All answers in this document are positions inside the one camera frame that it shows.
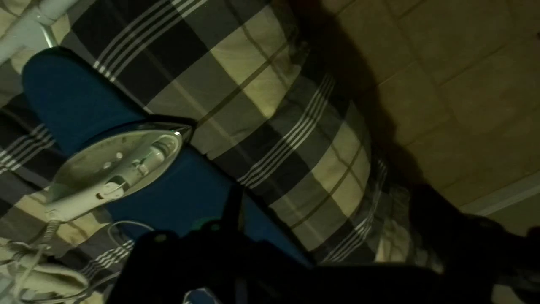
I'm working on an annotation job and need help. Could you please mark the blue ironing mat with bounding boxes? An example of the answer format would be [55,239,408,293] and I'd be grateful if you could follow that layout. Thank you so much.
[23,47,313,266]

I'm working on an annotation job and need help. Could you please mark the plaid bed comforter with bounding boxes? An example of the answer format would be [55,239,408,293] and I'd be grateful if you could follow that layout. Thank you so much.
[0,0,446,304]

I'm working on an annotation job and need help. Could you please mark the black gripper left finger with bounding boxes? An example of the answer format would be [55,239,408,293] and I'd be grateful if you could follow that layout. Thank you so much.
[107,183,252,304]

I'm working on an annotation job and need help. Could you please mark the white pressing iron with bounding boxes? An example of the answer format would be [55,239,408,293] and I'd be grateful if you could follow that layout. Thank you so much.
[43,116,198,224]

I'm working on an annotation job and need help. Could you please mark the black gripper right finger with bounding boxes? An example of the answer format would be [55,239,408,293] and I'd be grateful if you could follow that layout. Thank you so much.
[409,183,540,304]

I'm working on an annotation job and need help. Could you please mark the white iron power cord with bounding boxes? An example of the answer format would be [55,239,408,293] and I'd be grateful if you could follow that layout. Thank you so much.
[0,217,158,304]

